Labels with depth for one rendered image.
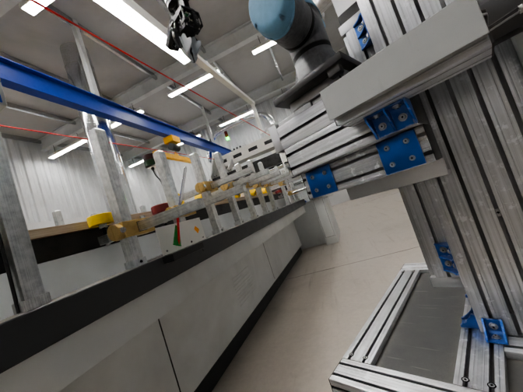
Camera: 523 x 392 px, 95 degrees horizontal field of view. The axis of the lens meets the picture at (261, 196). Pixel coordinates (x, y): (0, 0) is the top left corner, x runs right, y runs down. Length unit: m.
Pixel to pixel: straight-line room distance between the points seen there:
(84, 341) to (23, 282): 0.19
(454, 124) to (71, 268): 1.19
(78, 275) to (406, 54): 1.04
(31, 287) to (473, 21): 0.91
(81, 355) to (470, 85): 1.12
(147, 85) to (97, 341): 7.22
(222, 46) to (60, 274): 6.43
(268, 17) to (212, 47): 6.37
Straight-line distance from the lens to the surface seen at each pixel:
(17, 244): 0.72
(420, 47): 0.53
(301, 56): 0.79
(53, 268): 0.98
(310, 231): 3.58
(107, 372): 1.06
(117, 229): 0.83
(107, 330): 0.80
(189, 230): 1.03
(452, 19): 0.54
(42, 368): 0.74
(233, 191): 0.93
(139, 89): 7.83
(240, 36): 6.89
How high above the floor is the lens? 0.75
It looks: 3 degrees up
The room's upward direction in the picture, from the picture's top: 19 degrees counter-clockwise
